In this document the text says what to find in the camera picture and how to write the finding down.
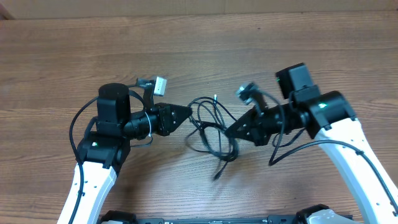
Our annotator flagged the black usb cable long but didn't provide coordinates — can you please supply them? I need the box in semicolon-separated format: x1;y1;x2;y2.
184;95;230;182

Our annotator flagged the black usb cable short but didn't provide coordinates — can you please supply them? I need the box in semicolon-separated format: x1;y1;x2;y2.
185;96;239;162

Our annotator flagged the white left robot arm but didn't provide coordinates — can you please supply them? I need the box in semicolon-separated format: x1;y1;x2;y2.
58;78;192;223

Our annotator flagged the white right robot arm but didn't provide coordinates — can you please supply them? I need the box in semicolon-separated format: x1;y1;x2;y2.
225;63;397;223

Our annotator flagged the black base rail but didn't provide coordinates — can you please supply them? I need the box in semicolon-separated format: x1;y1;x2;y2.
99;203;355;224

